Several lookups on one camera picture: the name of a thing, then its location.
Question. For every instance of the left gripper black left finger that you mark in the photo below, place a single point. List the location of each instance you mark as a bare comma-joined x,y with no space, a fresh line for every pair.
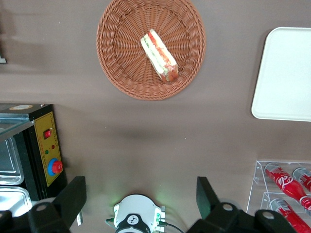
56,213

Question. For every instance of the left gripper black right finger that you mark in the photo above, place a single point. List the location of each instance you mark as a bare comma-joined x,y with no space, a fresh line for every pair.
218,218

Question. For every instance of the layered sandwich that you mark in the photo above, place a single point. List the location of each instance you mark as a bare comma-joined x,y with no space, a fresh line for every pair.
159,58

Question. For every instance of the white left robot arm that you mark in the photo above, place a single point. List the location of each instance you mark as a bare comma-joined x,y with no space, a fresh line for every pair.
136,208

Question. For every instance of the cream plastic tray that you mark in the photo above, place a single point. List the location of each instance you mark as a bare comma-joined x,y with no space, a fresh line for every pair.
284,75

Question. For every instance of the round brown wicker basket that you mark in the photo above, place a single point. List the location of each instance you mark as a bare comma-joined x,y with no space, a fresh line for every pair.
121,48

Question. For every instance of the steel food pan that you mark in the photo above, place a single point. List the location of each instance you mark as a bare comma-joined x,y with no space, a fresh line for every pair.
12,201
9,162

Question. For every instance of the clear acrylic bottle rack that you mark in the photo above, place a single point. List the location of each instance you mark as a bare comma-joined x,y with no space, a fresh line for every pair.
257,179

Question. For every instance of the black food warmer cabinet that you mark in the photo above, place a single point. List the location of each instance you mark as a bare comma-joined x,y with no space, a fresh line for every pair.
46,145

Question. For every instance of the red cola bottle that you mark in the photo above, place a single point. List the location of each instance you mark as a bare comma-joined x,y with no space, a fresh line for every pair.
289,214
302,177
286,182

